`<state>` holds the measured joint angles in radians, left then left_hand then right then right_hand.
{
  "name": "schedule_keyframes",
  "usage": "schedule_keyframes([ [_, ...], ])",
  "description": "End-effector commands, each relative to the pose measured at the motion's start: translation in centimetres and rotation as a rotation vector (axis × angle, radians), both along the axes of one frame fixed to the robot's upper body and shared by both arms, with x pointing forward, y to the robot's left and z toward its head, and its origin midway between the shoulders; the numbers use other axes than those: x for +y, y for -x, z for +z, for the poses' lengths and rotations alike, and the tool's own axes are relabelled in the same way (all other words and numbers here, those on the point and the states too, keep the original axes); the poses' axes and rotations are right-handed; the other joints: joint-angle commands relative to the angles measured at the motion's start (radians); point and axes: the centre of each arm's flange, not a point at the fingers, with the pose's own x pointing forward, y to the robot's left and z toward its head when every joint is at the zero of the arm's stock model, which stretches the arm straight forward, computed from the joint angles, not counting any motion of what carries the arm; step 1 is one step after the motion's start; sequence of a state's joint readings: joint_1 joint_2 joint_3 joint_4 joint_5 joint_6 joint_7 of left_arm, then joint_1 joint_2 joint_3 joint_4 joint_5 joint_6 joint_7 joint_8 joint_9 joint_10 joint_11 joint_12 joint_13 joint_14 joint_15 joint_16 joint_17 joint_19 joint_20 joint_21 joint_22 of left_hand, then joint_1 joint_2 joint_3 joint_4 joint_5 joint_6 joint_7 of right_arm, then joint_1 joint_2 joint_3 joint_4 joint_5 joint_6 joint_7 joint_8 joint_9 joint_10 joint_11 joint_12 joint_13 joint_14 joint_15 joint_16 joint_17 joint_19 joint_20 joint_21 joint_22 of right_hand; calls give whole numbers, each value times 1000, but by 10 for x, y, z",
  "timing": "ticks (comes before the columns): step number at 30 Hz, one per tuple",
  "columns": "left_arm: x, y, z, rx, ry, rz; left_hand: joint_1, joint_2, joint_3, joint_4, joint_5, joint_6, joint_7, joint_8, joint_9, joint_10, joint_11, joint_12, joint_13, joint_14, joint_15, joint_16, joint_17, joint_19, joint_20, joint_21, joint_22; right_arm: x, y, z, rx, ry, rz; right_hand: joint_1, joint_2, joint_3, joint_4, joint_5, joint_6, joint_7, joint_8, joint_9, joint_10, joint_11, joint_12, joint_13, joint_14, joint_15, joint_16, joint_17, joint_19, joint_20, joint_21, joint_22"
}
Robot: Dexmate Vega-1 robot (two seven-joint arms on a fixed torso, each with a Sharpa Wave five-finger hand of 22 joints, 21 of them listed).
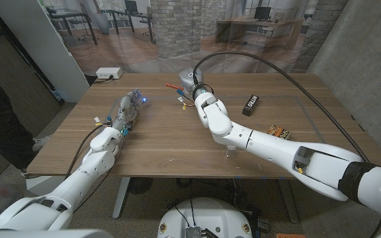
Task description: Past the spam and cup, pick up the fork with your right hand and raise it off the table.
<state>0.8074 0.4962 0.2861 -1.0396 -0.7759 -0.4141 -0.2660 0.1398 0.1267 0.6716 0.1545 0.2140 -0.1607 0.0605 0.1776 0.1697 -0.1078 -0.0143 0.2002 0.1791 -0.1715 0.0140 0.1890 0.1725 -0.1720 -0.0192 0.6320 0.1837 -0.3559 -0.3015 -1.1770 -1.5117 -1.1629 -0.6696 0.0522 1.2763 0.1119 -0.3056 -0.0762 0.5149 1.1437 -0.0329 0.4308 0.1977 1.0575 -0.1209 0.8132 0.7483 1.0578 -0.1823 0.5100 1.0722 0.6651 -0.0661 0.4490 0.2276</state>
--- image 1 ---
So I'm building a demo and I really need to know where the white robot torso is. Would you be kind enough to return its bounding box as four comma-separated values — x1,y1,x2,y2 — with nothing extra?
157,197,253,238

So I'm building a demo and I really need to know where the white power box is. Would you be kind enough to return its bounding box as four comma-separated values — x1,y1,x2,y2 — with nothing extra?
95,67,123,80

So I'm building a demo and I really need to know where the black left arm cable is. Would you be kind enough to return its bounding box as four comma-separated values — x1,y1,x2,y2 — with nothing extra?
65,124,112,179

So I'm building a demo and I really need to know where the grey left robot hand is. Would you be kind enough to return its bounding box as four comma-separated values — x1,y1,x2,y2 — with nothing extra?
110,87,148,133

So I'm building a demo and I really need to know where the white partition panel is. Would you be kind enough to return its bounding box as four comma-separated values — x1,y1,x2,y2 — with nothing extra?
0,0,91,103

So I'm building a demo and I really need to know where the black round fan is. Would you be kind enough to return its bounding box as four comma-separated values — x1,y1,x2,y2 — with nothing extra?
128,177,154,196

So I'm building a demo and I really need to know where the printed office backdrop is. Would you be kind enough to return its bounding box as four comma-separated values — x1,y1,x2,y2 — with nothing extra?
41,0,349,74

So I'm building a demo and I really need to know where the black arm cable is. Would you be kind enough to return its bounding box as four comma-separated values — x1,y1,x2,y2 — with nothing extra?
65,124,112,179
192,51,372,163

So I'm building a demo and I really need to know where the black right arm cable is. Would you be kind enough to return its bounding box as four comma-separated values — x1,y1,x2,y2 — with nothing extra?
192,51,372,163

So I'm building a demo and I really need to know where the black Nitro bar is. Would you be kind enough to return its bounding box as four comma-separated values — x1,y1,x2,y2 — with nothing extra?
241,94,260,117

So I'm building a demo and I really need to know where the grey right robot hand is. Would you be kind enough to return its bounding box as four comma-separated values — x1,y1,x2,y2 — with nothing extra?
178,67,208,99

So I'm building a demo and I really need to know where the white table leg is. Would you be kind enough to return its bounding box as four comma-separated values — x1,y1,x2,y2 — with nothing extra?
278,179,300,224
112,177,131,219

